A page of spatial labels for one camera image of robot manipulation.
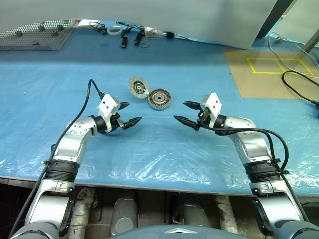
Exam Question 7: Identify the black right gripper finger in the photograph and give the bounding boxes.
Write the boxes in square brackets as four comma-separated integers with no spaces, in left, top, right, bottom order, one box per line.
[173,115,201,132]
[183,101,201,110]

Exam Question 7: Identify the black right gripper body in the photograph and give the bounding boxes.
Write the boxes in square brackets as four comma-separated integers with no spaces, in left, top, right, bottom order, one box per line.
[196,104,212,127]

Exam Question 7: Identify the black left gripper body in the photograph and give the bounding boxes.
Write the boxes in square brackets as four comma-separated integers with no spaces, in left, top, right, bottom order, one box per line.
[109,102,127,131]

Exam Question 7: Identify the silver motor rotor cover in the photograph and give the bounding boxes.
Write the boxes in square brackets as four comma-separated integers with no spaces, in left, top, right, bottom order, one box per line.
[128,76,151,100]

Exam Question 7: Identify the motor stator with copper windings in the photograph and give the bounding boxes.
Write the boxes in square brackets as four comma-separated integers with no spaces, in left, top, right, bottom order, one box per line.
[147,88,173,110]

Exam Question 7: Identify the blue foam mat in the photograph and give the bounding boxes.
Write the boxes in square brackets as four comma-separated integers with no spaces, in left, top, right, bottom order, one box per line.
[0,18,319,197]

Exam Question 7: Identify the clear plastic film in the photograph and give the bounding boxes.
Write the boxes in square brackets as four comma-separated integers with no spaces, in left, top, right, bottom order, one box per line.
[0,109,319,190]

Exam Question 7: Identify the black hand tool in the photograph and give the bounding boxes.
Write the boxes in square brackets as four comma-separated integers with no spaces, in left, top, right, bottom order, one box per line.
[134,28,145,46]
[120,27,133,49]

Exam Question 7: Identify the brown cardboard sheet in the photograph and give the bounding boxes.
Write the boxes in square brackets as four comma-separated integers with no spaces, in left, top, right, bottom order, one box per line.
[223,48,319,100]

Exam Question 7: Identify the yellow tape squares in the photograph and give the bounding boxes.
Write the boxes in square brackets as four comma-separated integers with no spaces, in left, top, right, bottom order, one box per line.
[246,57,314,75]

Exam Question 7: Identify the white tape roll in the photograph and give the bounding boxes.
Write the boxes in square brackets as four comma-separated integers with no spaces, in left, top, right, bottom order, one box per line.
[107,25,123,36]

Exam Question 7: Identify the clear plastic bag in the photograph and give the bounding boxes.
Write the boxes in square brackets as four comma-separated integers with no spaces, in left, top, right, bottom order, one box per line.
[144,26,165,39]

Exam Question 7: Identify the grey rounded robot leg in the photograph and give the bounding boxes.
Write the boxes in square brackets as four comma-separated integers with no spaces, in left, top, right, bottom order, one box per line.
[109,198,139,236]
[179,203,212,227]

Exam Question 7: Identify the large white sheet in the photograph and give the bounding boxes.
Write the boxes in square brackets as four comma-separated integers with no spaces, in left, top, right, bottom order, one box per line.
[0,0,279,49]

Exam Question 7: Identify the foil wrapped pipe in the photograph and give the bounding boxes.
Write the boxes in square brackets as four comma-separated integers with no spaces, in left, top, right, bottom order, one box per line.
[71,186,95,239]
[215,195,237,235]

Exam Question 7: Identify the grey robot torso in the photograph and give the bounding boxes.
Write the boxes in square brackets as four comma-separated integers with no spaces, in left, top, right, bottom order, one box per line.
[107,224,240,239]

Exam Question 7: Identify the grey perforated board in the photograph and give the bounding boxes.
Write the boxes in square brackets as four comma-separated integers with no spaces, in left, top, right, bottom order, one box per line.
[0,20,75,51]

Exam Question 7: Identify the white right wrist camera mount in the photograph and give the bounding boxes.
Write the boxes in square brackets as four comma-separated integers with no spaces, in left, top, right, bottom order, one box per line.
[200,92,222,125]

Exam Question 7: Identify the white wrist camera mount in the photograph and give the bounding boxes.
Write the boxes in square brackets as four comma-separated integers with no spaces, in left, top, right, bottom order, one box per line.
[96,94,120,132]
[200,92,222,125]

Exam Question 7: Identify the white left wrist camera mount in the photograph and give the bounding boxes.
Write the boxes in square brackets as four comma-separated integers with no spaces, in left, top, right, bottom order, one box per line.
[96,94,120,132]

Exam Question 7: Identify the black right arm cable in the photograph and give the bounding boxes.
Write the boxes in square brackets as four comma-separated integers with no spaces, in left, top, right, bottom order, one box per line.
[199,121,311,222]

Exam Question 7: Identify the thin tangled black cable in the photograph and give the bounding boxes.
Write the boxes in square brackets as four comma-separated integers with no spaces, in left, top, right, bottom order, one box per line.
[89,21,108,35]

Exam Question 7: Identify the thin coloured wires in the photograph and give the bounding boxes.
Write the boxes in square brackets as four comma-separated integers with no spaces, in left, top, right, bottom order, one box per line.
[116,21,144,30]

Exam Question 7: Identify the thick black power cable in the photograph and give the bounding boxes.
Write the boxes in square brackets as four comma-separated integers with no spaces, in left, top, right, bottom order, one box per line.
[281,70,319,105]

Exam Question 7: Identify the thin white cable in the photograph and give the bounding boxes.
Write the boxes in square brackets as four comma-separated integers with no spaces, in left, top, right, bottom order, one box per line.
[268,32,319,78]

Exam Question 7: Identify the dark upright post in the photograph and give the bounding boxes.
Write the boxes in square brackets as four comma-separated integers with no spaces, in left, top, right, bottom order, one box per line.
[255,0,296,38]

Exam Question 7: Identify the grey upright post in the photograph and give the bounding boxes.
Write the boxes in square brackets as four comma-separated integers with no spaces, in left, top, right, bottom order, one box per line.
[303,22,319,53]

